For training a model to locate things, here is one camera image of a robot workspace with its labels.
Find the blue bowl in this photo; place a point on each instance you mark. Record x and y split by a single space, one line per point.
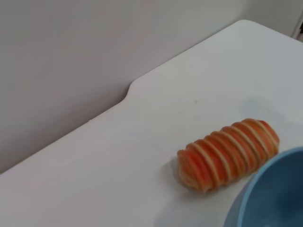
272 194

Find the orange striped toy bread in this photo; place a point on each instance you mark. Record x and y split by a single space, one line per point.
225 156

